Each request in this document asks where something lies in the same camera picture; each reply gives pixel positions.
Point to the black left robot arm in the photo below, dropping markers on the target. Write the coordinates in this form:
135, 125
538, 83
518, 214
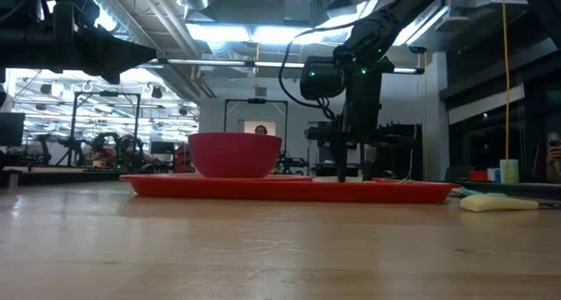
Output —
26, 45

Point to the magenta plastic bowl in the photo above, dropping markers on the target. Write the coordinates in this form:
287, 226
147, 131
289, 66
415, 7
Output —
234, 155

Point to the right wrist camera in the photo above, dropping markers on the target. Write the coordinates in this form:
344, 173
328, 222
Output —
322, 78

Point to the red plastic tray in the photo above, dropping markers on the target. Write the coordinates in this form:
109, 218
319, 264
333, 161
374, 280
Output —
285, 192

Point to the long ceiling light bar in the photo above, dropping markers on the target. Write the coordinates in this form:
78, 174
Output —
219, 62

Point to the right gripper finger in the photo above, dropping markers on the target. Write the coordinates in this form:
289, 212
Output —
367, 164
339, 159

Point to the pale green white roll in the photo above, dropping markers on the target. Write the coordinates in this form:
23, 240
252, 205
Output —
509, 172

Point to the grey ceiling box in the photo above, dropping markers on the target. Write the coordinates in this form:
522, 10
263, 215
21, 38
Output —
298, 8

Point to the person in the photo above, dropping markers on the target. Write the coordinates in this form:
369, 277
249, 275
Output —
554, 159
127, 144
261, 129

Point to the salmon pink round plate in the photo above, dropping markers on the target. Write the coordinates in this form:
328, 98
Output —
293, 176

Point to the black background robot arm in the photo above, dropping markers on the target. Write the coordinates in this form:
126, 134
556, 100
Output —
291, 163

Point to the blue and white box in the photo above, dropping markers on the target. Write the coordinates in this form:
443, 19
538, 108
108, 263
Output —
494, 175

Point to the black monitor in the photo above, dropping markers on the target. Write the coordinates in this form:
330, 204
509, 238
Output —
11, 129

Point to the white board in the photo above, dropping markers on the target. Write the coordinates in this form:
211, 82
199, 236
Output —
272, 126

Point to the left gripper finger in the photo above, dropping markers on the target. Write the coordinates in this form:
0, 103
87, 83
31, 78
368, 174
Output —
114, 63
118, 45

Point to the small black gantry frame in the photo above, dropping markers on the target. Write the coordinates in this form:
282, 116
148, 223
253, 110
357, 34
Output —
256, 101

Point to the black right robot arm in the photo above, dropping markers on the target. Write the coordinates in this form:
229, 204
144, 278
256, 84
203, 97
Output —
385, 19

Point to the large black gantry frame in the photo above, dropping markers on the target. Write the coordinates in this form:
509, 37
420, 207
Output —
105, 94

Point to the small red box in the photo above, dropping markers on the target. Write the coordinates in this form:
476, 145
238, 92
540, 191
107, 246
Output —
478, 176

